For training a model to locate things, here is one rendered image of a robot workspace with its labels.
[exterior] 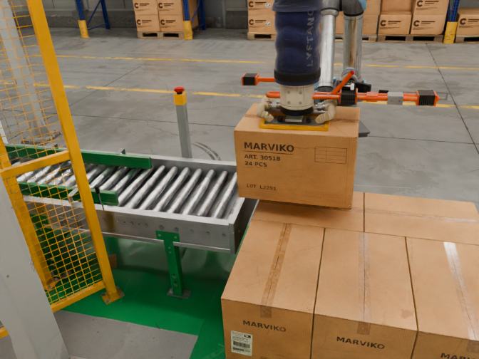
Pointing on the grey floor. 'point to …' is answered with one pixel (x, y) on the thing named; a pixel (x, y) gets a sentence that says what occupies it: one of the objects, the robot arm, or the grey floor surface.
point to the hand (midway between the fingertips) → (351, 96)
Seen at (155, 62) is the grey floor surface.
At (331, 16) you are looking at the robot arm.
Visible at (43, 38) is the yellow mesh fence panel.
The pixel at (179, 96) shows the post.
